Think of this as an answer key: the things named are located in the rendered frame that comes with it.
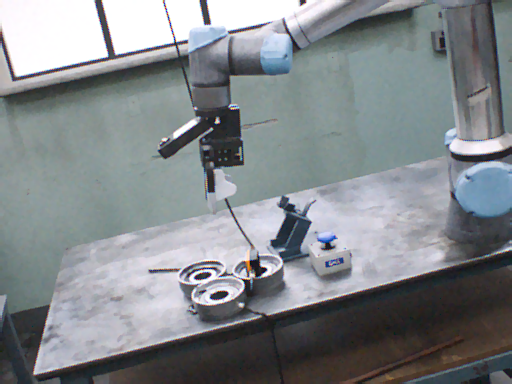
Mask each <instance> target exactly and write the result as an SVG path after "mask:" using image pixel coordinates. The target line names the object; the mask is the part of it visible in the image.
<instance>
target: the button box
mask: <svg viewBox="0 0 512 384"><path fill-rule="evenodd" d="M308 248H309V254H310V259H311V265H312V266H313V267H314V269H315V270H316V272H317V273H318V275H319V276H320V277H321V276H328V275H331V274H335V273H338V272H341V271H345V270H349V269H352V267H351V252H350V249H349V248H348V247H347V246H346V245H345V244H344V243H343V242H342V239H341V238H340V237H336V239H335V240H334V241H332V242H331V245H330V246H325V245H324V243H320V242H317V243H313V244H310V245H308Z"/></svg>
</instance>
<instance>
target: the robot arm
mask: <svg viewBox="0 0 512 384"><path fill-rule="evenodd" d="M390 1H393V0H312V1H310V2H308V3H307V4H304V5H302V6H301V7H299V8H298V9H296V10H295V11H293V12H289V13H288V14H287V15H285V16H284V17H282V18H280V19H279V20H276V21H274V22H272V23H270V24H268V25H266V26H264V27H262V28H261V29H259V31H258V32H257V33H256V34H254V35H240V36H232V35H229V33H228V31H227V28H226V26H224V25H205V26H197V27H193V28H191V29H190V30H189V43H188V54H189V65H190V75H191V85H192V98H193V106H194V107H195V115H196V116H197V118H194V119H193V120H192V121H190V122H189V123H187V124H186V125H185V126H184V127H182V128H181V129H178V130H176V132H175V133H173V134H172V135H170V136H167V137H166V138H165V139H163V140H161V141H160V142H159V143H158V145H157V151H158V152H159V154H160V155H161V156H162V158H163V159H165V160H166V159H167V158H170V157H172V156H173V155H175V154H176V153H177V151H178V150H181V149H182V148H184V147H185V146H186V145H187V144H189V143H190V142H192V141H193V140H195V139H196V138H197V139H198V142H199V154H200V161H201V164H202V170H203V179H204V187H205V194H206V200H207V206H208V208H209V209H210V211H211V212H212V214H217V204H216V203H217V202H218V201H220V200H223V199H225V198H228V197H230V196H232V195H234V194H235V193H237V187H236V185H235V184H232V177H231V176H229V175H227V174H224V172H223V171H222V170H221V167H222V166H224V168H226V167H234V166H242V165H244V153H243V139H241V128H240V112H239V107H238V105H230V104H231V89H230V76H265V75H269V76H276V75H283V74H288V73H289V72H290V70H291V66H292V54H294V53H296V52H297V51H299V50H300V49H303V48H305V47H307V46H309V45H310V44H311V43H313V42H315V41H317V40H320V39H321V38H323V37H325V36H327V35H328V34H330V33H332V32H335V31H337V30H338V29H340V28H342V27H343V26H345V25H347V24H348V23H349V24H350V23H352V22H354V21H355V20H356V19H358V18H360V17H362V16H365V15H366V14H368V13H370V12H372V11H373V10H374V9H376V8H380V7H382V6H383V5H385V4H386V3H388V2H390ZM433 1H434V2H435V3H437V4H438V5H439V6H441V11H442V20H443V30H444V38H445V46H446V54H447V62H448V69H449V77H450V86H451V93H452V101H453V109H454V117H455V124H456V128H454V129H451V130H450V131H449V132H448V133H446V135H445V143H444V144H445V146H446V153H447V163H448V173H449V183H450V193H451V200H450V203H449V206H448V210H447V213H446V217H445V220H444V228H445V233H446V235H447V236H448V237H449V238H450V239H451V240H456V241H458V242H461V243H466V244H475V245H482V244H492V243H497V242H500V241H504V240H505V239H508V238H512V136H511V135H510V134H508V133H507V132H506V131H505V121H504V106H503V96H502V86H501V75H500V65H499V55H498V45H497V35H496V24H495V14H494V4H493V0H433ZM217 118H218V120H217ZM239 147H241V156H242V160H240V155H239Z"/></svg>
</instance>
